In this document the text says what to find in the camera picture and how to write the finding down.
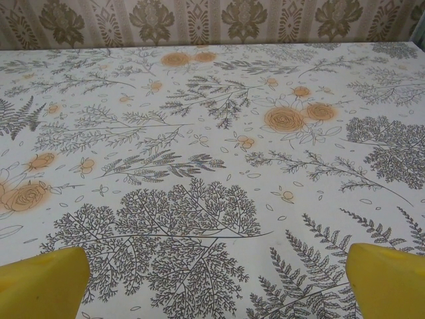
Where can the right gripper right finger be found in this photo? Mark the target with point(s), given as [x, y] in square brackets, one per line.
[391, 285]

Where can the aluminium frame post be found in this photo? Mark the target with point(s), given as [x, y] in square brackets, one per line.
[420, 30]

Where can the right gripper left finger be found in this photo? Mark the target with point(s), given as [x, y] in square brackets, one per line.
[40, 289]

